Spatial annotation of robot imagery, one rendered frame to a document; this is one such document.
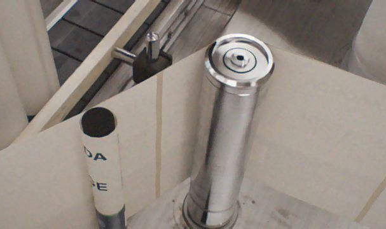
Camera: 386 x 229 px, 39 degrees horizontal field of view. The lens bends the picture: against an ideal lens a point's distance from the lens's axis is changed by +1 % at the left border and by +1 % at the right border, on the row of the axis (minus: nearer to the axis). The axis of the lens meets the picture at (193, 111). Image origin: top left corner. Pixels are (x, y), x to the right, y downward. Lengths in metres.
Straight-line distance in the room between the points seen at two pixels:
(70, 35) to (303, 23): 0.24
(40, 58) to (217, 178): 0.18
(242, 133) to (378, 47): 0.21
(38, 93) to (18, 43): 0.06
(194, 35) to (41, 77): 0.22
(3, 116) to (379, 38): 0.31
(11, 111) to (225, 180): 0.17
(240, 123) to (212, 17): 0.36
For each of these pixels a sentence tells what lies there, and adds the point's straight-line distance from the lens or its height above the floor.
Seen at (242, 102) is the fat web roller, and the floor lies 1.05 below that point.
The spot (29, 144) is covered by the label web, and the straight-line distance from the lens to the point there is 0.27.
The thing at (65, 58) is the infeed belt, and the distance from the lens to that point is 0.54.
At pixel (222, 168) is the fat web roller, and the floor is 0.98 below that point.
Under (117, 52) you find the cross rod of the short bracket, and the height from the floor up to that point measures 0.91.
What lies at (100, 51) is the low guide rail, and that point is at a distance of 0.49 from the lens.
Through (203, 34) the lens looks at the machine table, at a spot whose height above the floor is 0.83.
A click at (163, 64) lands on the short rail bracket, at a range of 0.47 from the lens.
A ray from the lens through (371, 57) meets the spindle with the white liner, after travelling 0.50.
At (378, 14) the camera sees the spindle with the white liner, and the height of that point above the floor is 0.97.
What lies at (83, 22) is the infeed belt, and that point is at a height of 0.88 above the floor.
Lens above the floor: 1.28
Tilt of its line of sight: 54 degrees down
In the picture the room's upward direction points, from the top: 6 degrees clockwise
